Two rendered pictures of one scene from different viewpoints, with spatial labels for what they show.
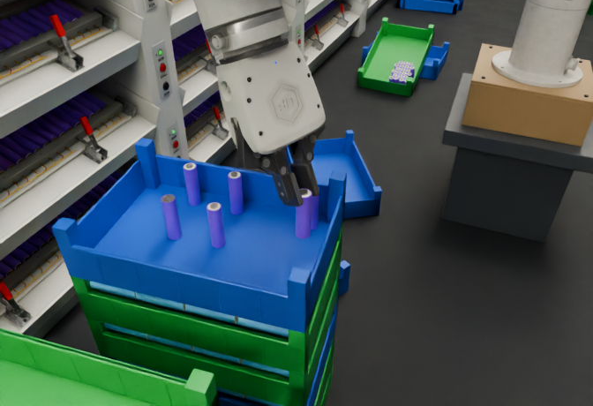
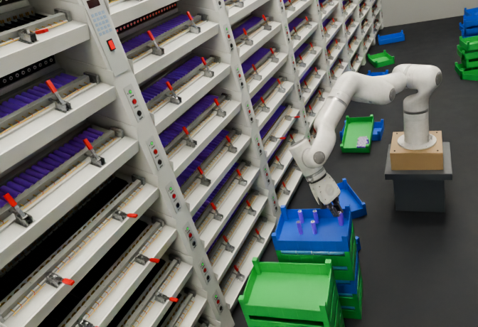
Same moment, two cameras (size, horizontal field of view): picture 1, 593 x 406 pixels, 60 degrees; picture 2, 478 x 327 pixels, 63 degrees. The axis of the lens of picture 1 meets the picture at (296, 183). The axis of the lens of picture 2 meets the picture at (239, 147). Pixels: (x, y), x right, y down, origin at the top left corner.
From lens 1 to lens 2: 1.04 m
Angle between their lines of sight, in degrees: 13
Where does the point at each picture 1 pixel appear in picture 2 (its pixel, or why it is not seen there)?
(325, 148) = not seen: hidden behind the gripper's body
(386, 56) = (352, 133)
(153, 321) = (302, 259)
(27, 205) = (238, 235)
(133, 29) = (257, 164)
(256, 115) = (323, 195)
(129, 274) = (294, 244)
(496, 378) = (429, 270)
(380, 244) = (370, 227)
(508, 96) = (406, 156)
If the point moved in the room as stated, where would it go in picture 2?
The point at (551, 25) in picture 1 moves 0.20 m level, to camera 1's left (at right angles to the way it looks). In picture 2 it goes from (415, 126) to (375, 135)
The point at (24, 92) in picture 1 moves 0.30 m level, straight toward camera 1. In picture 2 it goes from (235, 197) to (267, 225)
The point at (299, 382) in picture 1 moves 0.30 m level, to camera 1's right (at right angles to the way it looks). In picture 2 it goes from (351, 269) to (428, 256)
